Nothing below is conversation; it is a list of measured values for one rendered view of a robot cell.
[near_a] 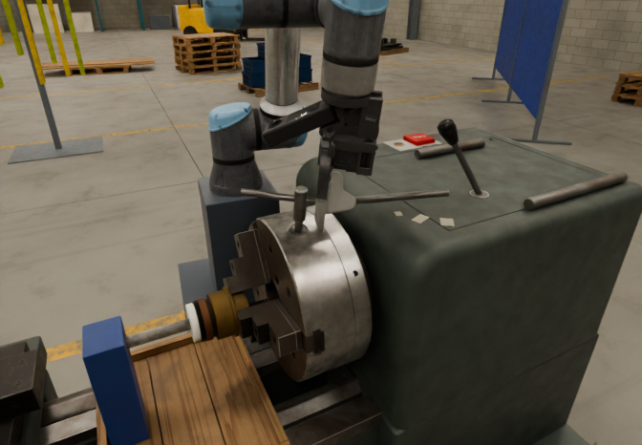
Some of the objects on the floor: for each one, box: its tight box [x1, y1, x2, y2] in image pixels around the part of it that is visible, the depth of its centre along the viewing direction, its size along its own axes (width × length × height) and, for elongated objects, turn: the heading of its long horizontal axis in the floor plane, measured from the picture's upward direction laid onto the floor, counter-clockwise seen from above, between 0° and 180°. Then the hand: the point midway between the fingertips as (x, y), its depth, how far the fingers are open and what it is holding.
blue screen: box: [472, 0, 578, 145], centre depth 635 cm, size 412×80×235 cm, turn 167°
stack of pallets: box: [172, 32, 242, 74], centre depth 954 cm, size 126×86×73 cm
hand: (320, 204), depth 72 cm, fingers open, 14 cm apart
